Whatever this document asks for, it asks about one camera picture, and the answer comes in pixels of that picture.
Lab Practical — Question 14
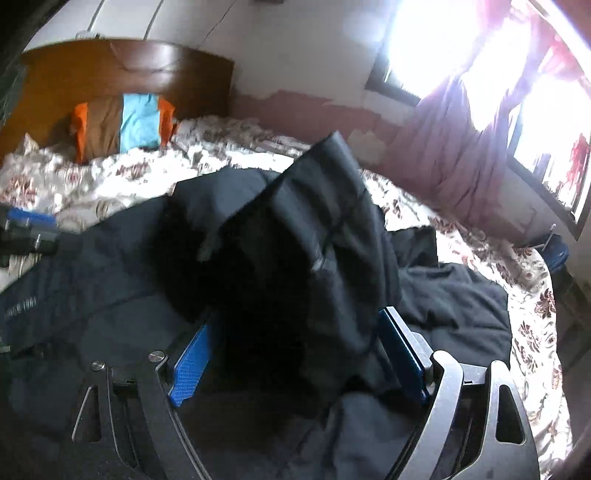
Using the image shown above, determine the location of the red hanging cloth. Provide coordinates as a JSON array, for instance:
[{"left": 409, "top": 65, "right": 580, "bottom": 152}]
[{"left": 570, "top": 134, "right": 591, "bottom": 185}]

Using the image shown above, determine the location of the blue backpack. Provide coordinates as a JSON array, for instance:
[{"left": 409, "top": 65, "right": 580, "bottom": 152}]
[{"left": 542, "top": 224, "right": 571, "bottom": 273}]

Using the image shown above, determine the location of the wooden headboard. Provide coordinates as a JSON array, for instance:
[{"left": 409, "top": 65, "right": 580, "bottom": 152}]
[{"left": 0, "top": 39, "right": 236, "bottom": 158}]

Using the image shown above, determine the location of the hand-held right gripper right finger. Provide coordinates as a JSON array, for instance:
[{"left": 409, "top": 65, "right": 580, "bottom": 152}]
[{"left": 378, "top": 306, "right": 542, "bottom": 480}]

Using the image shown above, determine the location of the dark framed window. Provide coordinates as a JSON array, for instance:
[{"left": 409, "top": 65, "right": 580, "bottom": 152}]
[{"left": 365, "top": 0, "right": 591, "bottom": 241}]

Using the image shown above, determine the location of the black padded jacket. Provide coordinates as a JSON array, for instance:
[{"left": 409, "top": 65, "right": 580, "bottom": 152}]
[{"left": 0, "top": 131, "right": 513, "bottom": 480}]

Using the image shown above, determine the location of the floral bedsheet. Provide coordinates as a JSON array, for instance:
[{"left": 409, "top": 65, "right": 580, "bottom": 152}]
[{"left": 0, "top": 115, "right": 573, "bottom": 476}]

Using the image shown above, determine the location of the orange brown blue striped pillow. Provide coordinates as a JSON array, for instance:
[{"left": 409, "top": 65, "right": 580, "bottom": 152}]
[{"left": 69, "top": 92, "right": 178, "bottom": 164}]

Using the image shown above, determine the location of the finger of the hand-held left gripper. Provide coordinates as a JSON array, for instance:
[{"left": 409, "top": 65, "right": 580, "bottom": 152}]
[
  {"left": 0, "top": 229, "right": 59, "bottom": 259},
  {"left": 0, "top": 204, "right": 58, "bottom": 232}
]

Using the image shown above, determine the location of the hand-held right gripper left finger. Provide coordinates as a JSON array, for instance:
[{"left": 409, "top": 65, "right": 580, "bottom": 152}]
[{"left": 69, "top": 322, "right": 215, "bottom": 480}]

